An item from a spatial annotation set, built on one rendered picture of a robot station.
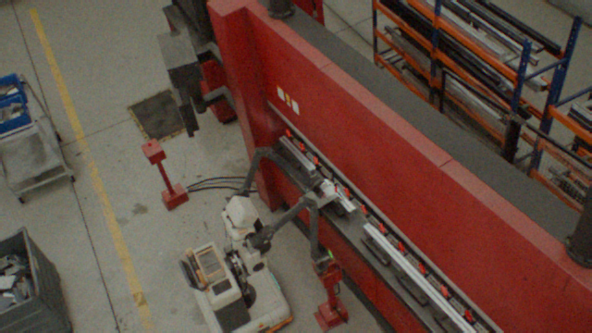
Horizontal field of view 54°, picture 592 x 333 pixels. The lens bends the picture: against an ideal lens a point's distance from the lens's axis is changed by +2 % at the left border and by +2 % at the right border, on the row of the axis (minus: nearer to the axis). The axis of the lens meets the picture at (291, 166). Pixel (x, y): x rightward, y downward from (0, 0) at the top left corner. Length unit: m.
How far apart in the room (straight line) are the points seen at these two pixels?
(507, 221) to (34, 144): 5.43
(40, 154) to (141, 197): 1.24
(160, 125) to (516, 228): 5.05
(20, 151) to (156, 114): 1.55
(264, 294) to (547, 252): 2.79
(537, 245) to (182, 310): 3.47
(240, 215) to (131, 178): 2.71
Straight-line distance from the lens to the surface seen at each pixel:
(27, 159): 6.91
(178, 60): 4.55
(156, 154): 5.57
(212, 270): 4.43
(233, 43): 4.39
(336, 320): 5.00
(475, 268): 3.31
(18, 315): 5.30
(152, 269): 5.74
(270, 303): 4.90
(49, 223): 6.60
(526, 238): 2.77
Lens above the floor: 4.52
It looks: 47 degrees down
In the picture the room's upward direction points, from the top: 11 degrees counter-clockwise
